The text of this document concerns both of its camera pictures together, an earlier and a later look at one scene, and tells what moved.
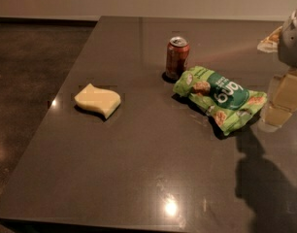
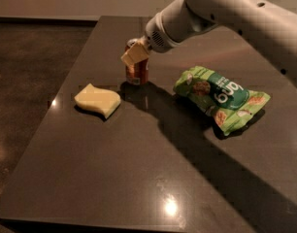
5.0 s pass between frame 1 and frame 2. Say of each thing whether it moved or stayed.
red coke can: moved
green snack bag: stayed
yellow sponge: stayed
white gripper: moved
